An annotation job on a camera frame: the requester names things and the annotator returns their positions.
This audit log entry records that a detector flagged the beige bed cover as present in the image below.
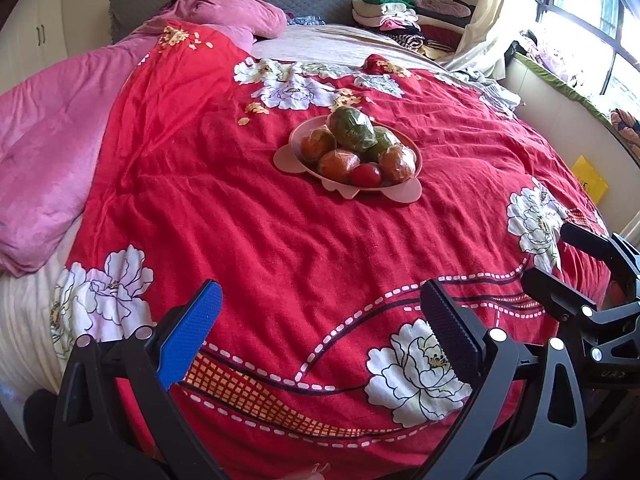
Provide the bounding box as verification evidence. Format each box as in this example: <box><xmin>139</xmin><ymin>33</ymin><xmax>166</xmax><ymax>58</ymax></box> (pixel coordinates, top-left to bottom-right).
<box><xmin>250</xmin><ymin>24</ymin><xmax>451</xmax><ymax>69</ymax></box>

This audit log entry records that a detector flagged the green trimmed sill mat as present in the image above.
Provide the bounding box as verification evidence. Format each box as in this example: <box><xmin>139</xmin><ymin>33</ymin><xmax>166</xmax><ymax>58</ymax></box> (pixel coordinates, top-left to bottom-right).
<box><xmin>512</xmin><ymin>52</ymin><xmax>640</xmax><ymax>162</ymax></box>

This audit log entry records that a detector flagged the cream curtain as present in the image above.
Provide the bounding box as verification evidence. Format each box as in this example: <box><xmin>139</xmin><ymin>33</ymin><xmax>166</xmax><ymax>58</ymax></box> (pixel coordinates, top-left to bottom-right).
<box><xmin>440</xmin><ymin>0</ymin><xmax>551</xmax><ymax>74</ymax></box>

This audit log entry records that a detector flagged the cream wardrobe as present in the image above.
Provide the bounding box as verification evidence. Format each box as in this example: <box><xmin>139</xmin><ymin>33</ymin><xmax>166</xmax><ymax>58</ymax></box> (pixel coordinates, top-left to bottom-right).
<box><xmin>0</xmin><ymin>0</ymin><xmax>69</xmax><ymax>97</ymax></box>

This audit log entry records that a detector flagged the small green citrus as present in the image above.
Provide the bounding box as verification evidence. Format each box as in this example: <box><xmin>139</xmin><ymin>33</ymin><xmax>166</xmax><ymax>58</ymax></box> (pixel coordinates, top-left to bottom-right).
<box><xmin>367</xmin><ymin>127</ymin><xmax>401</xmax><ymax>161</ymax></box>

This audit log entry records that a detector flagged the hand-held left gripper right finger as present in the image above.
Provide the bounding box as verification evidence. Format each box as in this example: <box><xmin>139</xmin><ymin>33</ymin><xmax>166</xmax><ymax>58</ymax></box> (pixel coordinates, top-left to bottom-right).
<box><xmin>420</xmin><ymin>279</ymin><xmax>589</xmax><ymax>480</ymax></box>

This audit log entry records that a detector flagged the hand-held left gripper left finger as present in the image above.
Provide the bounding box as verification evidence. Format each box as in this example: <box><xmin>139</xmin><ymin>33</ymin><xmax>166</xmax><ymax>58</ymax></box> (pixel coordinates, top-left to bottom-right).
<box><xmin>51</xmin><ymin>279</ymin><xmax>231</xmax><ymax>480</ymax></box>

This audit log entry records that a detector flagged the white bed sheet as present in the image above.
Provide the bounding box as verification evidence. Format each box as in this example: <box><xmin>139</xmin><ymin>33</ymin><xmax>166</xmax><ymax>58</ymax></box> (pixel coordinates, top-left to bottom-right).
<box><xmin>0</xmin><ymin>220</ymin><xmax>93</xmax><ymax>397</ymax></box>

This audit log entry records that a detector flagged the pink quilt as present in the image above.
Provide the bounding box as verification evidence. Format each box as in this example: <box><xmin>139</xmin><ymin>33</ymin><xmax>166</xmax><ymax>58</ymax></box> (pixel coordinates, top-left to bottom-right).
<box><xmin>0</xmin><ymin>0</ymin><xmax>289</xmax><ymax>279</ymax></box>

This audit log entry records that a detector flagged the plastic orange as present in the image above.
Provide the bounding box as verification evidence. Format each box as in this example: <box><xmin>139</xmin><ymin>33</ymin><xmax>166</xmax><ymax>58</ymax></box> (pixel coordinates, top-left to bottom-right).
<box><xmin>378</xmin><ymin>143</ymin><xmax>418</xmax><ymax>183</ymax></box>
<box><xmin>317</xmin><ymin>149</ymin><xmax>361</xmax><ymax>184</ymax></box>
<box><xmin>300</xmin><ymin>127</ymin><xmax>337</xmax><ymax>164</ymax></box>

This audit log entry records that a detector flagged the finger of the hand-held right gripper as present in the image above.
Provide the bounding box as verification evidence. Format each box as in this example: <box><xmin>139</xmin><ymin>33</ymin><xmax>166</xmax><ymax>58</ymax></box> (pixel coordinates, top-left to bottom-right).
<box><xmin>521</xmin><ymin>266</ymin><xmax>599</xmax><ymax>324</ymax></box>
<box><xmin>560</xmin><ymin>221</ymin><xmax>640</xmax><ymax>282</ymax></box>

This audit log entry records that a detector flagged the small red tomato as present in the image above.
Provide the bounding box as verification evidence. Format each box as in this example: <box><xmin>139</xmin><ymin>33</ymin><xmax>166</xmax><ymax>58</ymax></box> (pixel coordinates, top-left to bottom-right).
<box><xmin>349</xmin><ymin>162</ymin><xmax>384</xmax><ymax>189</ymax></box>

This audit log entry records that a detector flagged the red floral blanket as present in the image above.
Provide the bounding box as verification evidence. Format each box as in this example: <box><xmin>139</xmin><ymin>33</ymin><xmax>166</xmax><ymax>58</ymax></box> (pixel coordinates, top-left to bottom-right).
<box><xmin>50</xmin><ymin>22</ymin><xmax>619</xmax><ymax>480</ymax></box>

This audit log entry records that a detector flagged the crumpled white cloth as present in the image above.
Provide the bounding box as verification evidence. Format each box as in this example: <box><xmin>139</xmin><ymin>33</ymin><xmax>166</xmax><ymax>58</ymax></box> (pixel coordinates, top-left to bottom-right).
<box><xmin>450</xmin><ymin>66</ymin><xmax>522</xmax><ymax>112</ymax></box>

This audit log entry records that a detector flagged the pink plastic bowl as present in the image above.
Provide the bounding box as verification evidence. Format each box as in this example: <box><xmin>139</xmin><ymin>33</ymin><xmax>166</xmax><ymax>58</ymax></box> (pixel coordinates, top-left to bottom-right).
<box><xmin>272</xmin><ymin>114</ymin><xmax>424</xmax><ymax>205</ymax></box>

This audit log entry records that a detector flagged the large green citrus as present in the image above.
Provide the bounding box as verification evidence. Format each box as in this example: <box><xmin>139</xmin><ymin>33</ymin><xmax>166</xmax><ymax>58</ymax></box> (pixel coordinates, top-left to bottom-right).
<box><xmin>327</xmin><ymin>105</ymin><xmax>377</xmax><ymax>152</ymax></box>

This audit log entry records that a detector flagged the pile of folded clothes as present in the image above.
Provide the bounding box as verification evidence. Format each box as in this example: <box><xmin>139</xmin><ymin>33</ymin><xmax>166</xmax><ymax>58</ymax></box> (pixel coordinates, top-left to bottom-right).
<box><xmin>351</xmin><ymin>0</ymin><xmax>476</xmax><ymax>57</ymax></box>

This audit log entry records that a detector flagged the heap of mixed clothes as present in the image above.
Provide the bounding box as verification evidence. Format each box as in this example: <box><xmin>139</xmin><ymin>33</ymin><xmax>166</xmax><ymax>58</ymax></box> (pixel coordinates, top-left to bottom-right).
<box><xmin>505</xmin><ymin>30</ymin><xmax>587</xmax><ymax>87</ymax></box>

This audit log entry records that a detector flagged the window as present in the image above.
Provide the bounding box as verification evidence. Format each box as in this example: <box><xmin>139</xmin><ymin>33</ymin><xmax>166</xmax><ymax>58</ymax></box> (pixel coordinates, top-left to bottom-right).
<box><xmin>527</xmin><ymin>0</ymin><xmax>640</xmax><ymax>122</ymax></box>

